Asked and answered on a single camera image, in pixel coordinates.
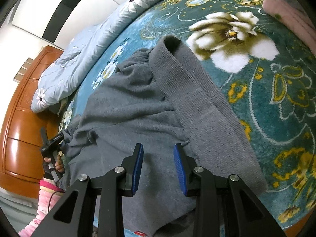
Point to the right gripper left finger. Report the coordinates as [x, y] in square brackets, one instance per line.
[73, 214]

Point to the light blue floral quilt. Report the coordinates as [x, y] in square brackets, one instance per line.
[65, 74]

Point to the pink cloth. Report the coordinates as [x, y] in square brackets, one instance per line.
[293, 19]

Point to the left hand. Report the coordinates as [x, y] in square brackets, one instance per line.
[59, 166]

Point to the teal floral plush blanket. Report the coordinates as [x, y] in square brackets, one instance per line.
[264, 71]

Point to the grey knit sweater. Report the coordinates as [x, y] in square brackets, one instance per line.
[159, 97]

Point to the orange wooden headboard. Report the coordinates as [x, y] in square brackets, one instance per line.
[21, 160]

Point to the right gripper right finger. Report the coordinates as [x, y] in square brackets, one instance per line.
[222, 200]

